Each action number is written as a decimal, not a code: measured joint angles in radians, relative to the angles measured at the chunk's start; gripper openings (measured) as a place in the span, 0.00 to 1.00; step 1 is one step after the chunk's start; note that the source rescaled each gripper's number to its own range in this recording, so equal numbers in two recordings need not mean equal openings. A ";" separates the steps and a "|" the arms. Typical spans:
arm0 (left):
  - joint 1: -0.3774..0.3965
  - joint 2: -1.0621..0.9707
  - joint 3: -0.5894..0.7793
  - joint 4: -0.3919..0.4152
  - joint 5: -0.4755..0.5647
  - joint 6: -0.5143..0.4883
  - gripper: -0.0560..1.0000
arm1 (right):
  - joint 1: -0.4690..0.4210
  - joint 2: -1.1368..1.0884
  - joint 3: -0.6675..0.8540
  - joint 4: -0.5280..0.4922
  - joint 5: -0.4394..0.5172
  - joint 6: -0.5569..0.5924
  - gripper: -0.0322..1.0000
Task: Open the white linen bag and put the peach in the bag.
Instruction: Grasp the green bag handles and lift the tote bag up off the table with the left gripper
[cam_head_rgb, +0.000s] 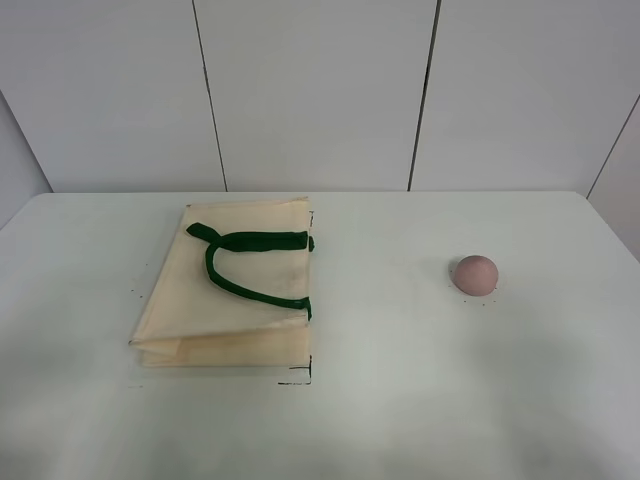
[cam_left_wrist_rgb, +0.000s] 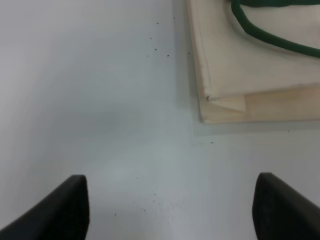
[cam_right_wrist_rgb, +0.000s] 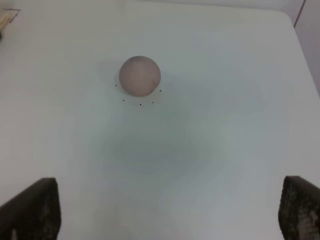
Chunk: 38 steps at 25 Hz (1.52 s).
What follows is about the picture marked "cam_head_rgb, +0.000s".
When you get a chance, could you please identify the cream linen bag green handles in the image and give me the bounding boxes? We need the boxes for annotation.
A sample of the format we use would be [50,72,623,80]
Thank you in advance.
[129,197,314,368]

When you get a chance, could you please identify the pink peach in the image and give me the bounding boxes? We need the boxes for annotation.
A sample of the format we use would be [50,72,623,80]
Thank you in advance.
[453,255,499,297]

